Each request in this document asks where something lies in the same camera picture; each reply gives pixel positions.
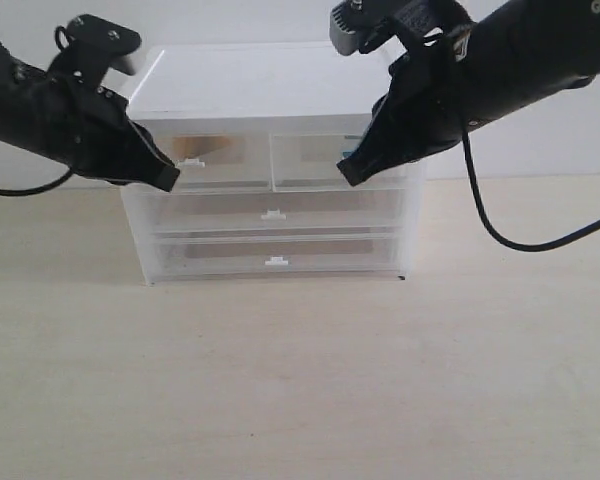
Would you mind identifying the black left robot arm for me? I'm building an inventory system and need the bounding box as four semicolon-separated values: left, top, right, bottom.
0;27;180;192

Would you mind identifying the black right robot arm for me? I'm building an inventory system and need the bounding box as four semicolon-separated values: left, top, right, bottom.
330;1;600;186

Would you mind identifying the clear wide drawer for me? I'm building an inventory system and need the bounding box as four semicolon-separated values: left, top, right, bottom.
123;190;404;234
148;234;404;281

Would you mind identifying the yellow cheese wedge sponge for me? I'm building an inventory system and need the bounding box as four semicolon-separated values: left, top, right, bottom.
172;136;231;160

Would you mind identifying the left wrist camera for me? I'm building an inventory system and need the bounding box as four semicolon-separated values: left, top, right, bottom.
47;14;142;90

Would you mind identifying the white plastic drawer cabinet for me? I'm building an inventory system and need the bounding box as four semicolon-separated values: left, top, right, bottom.
121;42;425;284

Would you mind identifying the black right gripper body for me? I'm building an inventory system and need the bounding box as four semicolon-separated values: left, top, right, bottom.
364;34;474;166

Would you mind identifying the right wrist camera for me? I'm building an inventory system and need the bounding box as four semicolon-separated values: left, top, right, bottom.
329;0;474;56

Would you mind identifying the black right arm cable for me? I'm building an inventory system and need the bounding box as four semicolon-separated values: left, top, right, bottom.
359;14;600;252

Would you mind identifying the clear middle wide drawer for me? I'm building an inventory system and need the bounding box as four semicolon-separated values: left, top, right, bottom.
123;190;404;234

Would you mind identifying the clear bottom wide drawer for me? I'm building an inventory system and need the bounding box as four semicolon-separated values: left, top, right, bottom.
148;234;404;281

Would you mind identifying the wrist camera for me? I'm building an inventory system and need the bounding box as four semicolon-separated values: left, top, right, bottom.
47;14;142;90
329;0;474;56

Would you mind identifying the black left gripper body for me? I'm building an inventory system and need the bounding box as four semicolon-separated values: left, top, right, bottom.
39;59;156;186

